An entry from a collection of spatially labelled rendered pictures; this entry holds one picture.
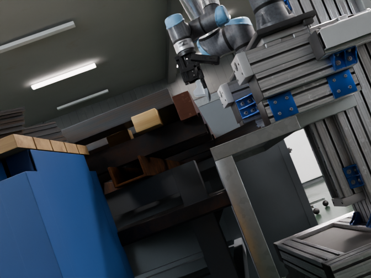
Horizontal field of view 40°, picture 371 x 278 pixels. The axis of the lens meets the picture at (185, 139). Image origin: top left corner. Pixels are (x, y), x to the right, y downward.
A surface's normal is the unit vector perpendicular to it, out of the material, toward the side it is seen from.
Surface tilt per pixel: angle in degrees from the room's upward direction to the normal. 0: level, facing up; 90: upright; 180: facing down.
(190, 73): 90
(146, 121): 90
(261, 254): 90
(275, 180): 90
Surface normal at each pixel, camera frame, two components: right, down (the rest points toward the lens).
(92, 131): -0.10, -0.06
